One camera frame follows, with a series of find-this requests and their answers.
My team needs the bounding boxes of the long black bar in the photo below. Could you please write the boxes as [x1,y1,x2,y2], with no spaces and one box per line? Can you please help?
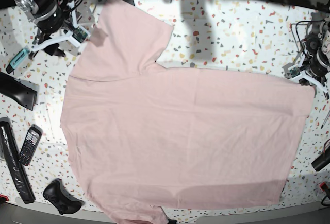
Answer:
[1,119,35,204]

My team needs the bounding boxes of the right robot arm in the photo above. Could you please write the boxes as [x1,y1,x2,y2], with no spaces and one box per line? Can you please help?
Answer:
[14,0,90,58]

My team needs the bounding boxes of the black game controller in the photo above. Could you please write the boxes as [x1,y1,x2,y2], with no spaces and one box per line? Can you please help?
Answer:
[43,179,82,215]

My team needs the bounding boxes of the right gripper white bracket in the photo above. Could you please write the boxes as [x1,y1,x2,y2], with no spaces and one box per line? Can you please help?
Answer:
[28,0,90,57]

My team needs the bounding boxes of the black remote control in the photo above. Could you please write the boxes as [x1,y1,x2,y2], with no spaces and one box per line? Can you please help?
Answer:
[19,125,42,166]

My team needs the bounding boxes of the small red black clip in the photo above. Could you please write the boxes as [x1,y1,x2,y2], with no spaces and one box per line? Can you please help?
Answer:
[319,182,329,192]

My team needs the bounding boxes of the black cylinder with wires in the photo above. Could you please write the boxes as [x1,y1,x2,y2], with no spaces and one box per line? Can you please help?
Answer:
[312,140,329,171]

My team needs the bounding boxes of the teal highlighter marker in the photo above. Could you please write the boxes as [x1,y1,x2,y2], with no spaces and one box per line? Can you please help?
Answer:
[6,47,29,74]

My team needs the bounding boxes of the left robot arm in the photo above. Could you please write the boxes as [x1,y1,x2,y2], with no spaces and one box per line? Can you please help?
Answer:
[283,17,329,100]

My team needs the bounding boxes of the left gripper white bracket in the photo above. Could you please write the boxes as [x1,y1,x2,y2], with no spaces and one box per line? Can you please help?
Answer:
[283,54,329,96]

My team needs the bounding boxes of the pink T-shirt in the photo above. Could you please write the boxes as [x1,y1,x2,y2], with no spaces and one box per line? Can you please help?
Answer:
[61,0,315,223]

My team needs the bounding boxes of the black stapler tool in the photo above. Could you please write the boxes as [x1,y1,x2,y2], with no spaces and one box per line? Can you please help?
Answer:
[1,72,37,111]

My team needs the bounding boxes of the grey pen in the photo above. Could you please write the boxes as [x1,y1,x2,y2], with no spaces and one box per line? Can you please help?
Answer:
[321,110,330,129]

